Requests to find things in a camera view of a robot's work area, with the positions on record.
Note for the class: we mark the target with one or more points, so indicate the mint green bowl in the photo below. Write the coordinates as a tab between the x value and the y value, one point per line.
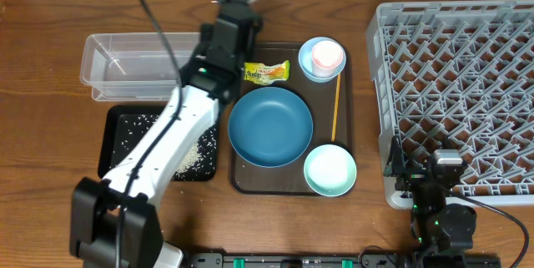
330	170

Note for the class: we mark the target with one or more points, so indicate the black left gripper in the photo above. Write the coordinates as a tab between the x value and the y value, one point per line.
246	45

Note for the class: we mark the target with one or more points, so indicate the grey dishwasher rack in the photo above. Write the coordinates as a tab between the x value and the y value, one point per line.
458	75

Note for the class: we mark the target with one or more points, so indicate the white pink cup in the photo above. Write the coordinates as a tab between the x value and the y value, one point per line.
326	57

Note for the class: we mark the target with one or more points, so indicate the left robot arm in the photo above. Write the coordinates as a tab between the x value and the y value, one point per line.
114	221

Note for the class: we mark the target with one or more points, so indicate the black plastic tray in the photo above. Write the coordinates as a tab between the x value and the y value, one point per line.
110	129

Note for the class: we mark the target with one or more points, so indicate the light blue small bowl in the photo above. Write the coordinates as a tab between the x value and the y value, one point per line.
305	60

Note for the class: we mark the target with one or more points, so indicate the dark blue plate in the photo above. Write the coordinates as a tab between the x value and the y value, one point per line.
270	127

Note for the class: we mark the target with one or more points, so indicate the pile of white rice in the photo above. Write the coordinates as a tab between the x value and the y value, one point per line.
197	165

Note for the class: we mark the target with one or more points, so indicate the brown serving tray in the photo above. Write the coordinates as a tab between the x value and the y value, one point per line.
289	179

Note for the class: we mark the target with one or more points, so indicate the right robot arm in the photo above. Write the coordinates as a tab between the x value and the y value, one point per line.
443	230

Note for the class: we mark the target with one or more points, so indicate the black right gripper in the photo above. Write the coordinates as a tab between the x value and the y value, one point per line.
412	174

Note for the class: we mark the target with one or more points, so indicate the clear plastic bin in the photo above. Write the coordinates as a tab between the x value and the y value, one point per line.
127	67

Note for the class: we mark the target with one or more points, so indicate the wooden chopstick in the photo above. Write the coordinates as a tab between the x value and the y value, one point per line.
336	108

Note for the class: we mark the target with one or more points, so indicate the yellow green snack wrapper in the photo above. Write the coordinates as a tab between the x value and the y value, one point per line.
261	74

